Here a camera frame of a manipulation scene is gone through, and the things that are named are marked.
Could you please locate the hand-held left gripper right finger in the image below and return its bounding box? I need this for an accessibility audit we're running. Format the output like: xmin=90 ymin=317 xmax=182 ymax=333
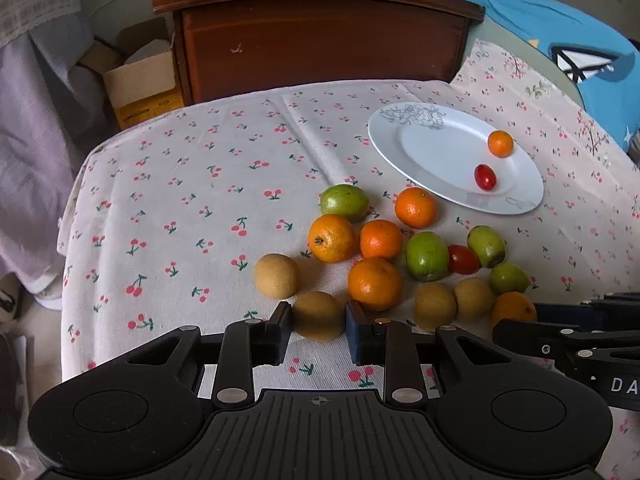
xmin=345 ymin=300 xmax=517 ymax=407

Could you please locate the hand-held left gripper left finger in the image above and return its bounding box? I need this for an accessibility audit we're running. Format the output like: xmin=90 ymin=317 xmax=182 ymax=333
xmin=125 ymin=301 xmax=293 ymax=409

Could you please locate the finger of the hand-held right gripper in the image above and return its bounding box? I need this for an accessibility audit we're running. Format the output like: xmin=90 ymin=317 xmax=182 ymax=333
xmin=531 ymin=292 xmax=640 ymax=333
xmin=492 ymin=318 xmax=640 ymax=378

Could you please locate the round brown fruit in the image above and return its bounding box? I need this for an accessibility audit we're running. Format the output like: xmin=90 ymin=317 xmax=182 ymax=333
xmin=291 ymin=291 xmax=346 ymax=343
xmin=453 ymin=277 xmax=497 ymax=321
xmin=253 ymin=253 xmax=302 ymax=300
xmin=413 ymin=282 xmax=458 ymax=331

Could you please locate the green jujube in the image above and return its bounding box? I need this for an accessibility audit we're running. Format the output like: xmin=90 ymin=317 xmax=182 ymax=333
xmin=405 ymin=231 xmax=450 ymax=282
xmin=467 ymin=225 xmax=506 ymax=269
xmin=488 ymin=262 xmax=530 ymax=295
xmin=320 ymin=184 xmax=371 ymax=223

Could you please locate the red cherry tomato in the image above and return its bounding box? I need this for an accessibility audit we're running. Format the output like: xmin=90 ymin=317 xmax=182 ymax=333
xmin=474 ymin=163 xmax=497 ymax=192
xmin=447 ymin=244 xmax=481 ymax=276

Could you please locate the small orange mandarin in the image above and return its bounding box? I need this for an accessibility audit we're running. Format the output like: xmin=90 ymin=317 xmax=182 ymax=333
xmin=488 ymin=130 xmax=515 ymax=158

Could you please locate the white plate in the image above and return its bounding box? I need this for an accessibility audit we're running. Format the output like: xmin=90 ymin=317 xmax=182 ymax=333
xmin=367 ymin=102 xmax=545 ymax=216

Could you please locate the cherry print tablecloth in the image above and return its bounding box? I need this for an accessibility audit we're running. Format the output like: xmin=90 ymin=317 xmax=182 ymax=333
xmin=56 ymin=37 xmax=640 ymax=480

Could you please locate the open cardboard box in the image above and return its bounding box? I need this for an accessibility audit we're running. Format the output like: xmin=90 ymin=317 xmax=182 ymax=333
xmin=75 ymin=16 xmax=185 ymax=131

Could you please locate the brown wooden headboard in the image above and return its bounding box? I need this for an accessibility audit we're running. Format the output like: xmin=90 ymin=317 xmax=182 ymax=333
xmin=151 ymin=0 xmax=486 ymax=107

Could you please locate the lavender cloth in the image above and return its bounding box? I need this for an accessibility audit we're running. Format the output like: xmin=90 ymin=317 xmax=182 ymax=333
xmin=0 ymin=10 xmax=118 ymax=296

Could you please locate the grey checked cloth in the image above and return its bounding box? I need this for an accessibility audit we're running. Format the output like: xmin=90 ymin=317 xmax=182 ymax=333
xmin=0 ymin=0 xmax=83 ymax=48

